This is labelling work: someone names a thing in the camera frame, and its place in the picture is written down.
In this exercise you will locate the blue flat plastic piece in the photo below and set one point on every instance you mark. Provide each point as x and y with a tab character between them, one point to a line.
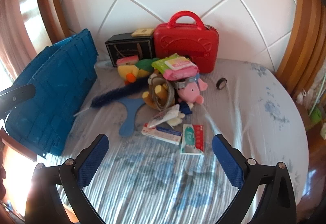
127	122

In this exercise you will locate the small white plush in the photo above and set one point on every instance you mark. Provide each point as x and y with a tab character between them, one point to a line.
175	121

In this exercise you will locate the blue plastic crate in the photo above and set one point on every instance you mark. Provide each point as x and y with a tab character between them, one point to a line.
51	86

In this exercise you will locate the wooden headboard frame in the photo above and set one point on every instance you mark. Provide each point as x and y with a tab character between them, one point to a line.
300	35

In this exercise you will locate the pink wet wipes pack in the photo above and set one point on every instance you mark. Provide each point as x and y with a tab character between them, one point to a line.
178	75

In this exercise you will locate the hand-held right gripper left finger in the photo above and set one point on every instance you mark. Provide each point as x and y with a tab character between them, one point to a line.
93	163

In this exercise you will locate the pink curtain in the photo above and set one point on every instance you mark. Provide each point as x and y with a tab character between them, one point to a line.
15	35

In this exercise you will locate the grey blue goggles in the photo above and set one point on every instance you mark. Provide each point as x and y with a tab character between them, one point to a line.
181	84

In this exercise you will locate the brown bear plush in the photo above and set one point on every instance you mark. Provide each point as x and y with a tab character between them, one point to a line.
159	91

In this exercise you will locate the green plastic container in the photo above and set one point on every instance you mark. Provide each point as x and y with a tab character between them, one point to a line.
315	117

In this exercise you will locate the green red toothpaste box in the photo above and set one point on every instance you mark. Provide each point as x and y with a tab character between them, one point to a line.
192	138

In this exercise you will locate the yellow green duck plush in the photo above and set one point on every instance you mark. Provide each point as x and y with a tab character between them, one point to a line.
127	71

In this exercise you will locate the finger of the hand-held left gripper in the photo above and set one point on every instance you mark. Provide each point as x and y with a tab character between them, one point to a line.
17	95

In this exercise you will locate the black gift box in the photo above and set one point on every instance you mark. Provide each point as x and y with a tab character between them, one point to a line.
127	47

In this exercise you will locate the dark blue fluffy duster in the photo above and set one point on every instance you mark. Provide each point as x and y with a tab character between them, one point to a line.
119	93

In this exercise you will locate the pink soap box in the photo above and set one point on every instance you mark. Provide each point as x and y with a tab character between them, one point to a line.
127	60

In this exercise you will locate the small dark blue toy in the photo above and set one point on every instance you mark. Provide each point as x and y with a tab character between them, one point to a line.
186	109

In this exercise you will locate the white toothpaste tube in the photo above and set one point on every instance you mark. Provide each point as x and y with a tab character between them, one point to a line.
163	117

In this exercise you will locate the red hard-shell case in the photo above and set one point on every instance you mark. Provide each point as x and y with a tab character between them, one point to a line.
186	40

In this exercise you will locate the red white medicine box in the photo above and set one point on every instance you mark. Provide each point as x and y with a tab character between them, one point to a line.
163	133

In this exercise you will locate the small beige box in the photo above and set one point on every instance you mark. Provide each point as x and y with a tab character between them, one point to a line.
142	32

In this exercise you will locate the black tape roll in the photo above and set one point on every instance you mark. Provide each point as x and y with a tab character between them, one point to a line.
220	84

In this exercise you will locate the floral striped bedsheet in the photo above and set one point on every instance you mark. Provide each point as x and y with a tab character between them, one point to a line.
254	137

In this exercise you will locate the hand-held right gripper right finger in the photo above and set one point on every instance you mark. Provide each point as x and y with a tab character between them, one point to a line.
228	163

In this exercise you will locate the pink pig plush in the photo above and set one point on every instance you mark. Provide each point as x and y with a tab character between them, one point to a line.
189	94

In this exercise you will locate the grey beige belt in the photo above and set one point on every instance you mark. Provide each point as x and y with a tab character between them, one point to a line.
169	98

